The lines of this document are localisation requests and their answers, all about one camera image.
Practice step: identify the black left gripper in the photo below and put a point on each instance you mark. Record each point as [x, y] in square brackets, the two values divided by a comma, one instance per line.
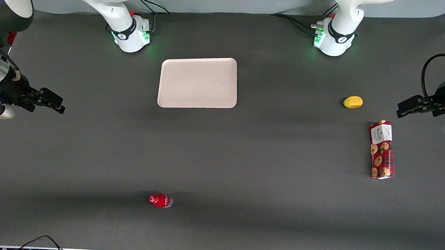
[441, 94]

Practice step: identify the red coke bottle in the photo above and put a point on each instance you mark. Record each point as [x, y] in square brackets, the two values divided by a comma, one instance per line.
[161, 200]

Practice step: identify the red object beside table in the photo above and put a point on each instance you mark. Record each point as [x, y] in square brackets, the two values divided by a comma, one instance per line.
[11, 37]

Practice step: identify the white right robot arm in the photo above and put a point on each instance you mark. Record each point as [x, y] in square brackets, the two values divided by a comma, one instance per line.
[115, 7]

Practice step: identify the yellow lemon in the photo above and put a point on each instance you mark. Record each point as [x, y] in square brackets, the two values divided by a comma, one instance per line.
[353, 102]

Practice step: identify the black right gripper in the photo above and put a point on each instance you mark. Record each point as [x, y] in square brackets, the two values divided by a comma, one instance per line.
[13, 89]

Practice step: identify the beige plastic tray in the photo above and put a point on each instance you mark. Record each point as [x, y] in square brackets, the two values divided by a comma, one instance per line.
[198, 82]

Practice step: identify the red cookie box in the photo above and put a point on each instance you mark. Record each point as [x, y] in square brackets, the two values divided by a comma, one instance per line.
[382, 150]

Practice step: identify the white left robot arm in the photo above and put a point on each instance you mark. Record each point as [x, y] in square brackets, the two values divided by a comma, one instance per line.
[343, 29]

